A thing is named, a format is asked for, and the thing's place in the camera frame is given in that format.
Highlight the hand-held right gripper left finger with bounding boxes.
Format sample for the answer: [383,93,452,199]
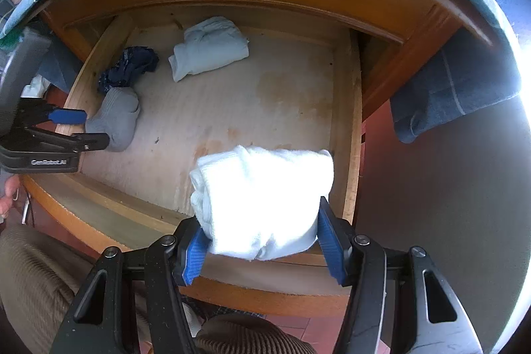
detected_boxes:
[58,215,210,354]

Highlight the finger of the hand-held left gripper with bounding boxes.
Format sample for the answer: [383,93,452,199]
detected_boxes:
[19,101,88,126]
[17,127,111,153]

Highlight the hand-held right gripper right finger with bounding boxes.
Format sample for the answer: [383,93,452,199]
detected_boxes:
[317,196,484,354]

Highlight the white sock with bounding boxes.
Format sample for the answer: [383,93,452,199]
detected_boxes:
[85,86,141,152]

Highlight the dark navy sock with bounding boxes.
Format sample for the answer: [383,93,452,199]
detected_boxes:
[97,46,160,95]

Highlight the white socks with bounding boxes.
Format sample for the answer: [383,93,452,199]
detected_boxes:
[189,144,335,261]

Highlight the wooden drawer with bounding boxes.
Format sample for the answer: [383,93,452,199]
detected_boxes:
[21,3,366,317]

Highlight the pale underwear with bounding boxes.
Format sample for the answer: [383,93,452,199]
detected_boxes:
[168,16,250,83]

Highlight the person's left hand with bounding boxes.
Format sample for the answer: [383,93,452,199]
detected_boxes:
[0,176,21,220]

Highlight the person's right leg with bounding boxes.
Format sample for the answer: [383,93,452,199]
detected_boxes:
[195,315,318,354]

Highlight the grey board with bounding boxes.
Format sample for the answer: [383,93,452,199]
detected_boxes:
[357,97,523,354]

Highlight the blue checked cloth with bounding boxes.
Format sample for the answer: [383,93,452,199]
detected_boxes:
[0,0,523,145]

